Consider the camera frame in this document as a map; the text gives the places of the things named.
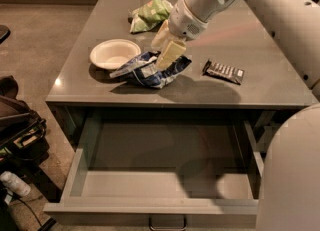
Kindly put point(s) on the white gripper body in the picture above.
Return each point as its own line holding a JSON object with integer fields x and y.
{"x": 184, "y": 22}

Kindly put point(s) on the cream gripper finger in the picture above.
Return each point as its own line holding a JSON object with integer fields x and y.
{"x": 170, "y": 50}
{"x": 162, "y": 38}

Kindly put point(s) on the blue chip bag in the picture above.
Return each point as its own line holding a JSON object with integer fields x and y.
{"x": 142, "y": 70}

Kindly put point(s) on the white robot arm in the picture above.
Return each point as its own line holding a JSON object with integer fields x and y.
{"x": 289, "y": 198}

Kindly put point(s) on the green chip bag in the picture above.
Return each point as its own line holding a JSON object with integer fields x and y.
{"x": 150, "y": 15}

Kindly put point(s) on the open grey top drawer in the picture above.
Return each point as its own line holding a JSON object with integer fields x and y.
{"x": 199, "y": 165}

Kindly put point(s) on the black bag on floor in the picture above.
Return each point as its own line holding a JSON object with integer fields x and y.
{"x": 22, "y": 130}

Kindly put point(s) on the black candy bar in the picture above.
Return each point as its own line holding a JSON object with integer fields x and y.
{"x": 224, "y": 72}

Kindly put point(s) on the white paper bowl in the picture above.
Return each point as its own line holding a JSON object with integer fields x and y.
{"x": 112, "y": 54}

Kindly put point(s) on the grey lower side drawers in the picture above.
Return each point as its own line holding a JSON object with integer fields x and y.
{"x": 265, "y": 128}

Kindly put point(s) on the black chair edge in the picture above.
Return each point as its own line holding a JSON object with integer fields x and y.
{"x": 4, "y": 33}

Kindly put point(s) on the white bottle on floor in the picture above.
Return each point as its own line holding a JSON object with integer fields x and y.
{"x": 15, "y": 184}

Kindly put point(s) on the metal drawer handle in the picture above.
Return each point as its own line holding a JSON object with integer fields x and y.
{"x": 162, "y": 223}

